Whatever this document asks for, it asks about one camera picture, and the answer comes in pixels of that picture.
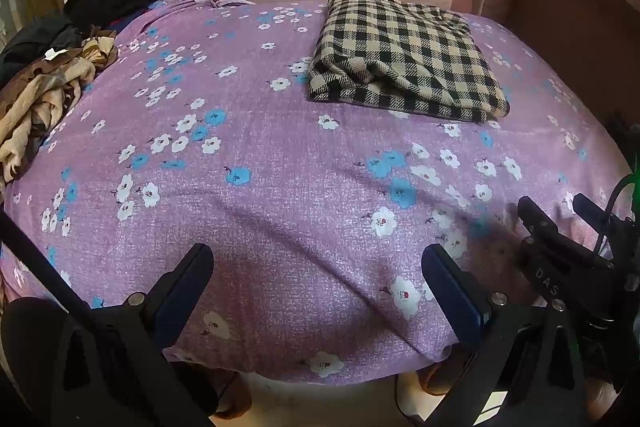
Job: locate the black beige checked garment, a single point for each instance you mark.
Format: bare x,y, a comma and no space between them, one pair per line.
400,52

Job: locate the tan brown patterned garment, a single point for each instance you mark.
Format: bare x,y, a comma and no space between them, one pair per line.
40,92

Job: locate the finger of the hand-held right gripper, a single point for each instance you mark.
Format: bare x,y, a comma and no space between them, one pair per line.
595,214
555,234

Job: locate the blue garment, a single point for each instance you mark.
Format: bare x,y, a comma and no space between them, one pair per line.
127,21

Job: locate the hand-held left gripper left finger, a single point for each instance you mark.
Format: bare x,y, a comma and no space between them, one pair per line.
181,289

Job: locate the dark grey garment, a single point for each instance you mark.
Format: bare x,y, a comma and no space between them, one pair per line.
40,39

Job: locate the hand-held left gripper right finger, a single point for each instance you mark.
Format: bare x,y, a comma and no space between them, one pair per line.
452,294

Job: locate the purple floral bedsheet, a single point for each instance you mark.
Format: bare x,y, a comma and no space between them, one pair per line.
275,187

